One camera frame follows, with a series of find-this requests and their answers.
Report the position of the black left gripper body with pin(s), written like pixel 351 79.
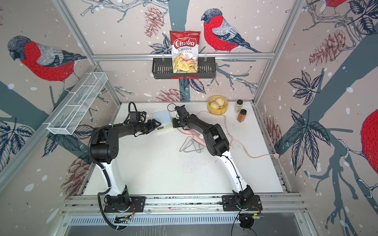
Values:
pixel 144 127

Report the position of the white blue electronic scale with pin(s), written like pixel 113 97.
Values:
pixel 165 119

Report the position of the pink power strip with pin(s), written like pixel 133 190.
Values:
pixel 195 135

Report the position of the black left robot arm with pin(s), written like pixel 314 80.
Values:
pixel 103 148

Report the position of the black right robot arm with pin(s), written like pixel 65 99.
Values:
pixel 218 145

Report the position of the white bun in bowl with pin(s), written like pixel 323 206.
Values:
pixel 220 101
pixel 215 105

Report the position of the yellow bowl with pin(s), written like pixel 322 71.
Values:
pixel 220 111

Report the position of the clear spice bottle black cap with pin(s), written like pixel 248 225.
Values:
pixel 238 105

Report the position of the brown spice bottle black cap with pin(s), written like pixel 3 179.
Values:
pixel 242 115

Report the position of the red cassava chips bag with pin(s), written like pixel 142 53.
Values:
pixel 184 51

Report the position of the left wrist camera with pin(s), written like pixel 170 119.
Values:
pixel 137 117

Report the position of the black wall basket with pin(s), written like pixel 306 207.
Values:
pixel 163 69

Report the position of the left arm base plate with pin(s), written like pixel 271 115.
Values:
pixel 116 204

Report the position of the white wire mesh shelf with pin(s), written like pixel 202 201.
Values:
pixel 71 115

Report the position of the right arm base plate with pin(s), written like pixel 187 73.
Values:
pixel 229 203

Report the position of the aluminium front rail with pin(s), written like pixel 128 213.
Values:
pixel 188 204

